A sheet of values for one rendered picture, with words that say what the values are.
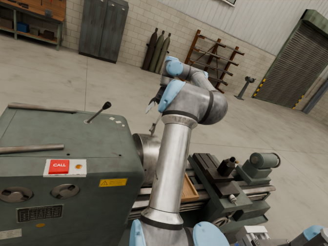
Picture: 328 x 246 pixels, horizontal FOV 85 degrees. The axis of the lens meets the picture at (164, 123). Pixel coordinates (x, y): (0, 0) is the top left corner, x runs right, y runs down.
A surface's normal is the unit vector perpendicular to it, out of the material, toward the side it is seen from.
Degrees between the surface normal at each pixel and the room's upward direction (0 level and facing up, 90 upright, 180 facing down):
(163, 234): 44
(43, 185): 90
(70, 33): 90
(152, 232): 54
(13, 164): 0
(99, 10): 90
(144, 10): 90
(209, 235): 8
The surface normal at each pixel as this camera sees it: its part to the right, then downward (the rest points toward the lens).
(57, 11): 0.32, 0.55
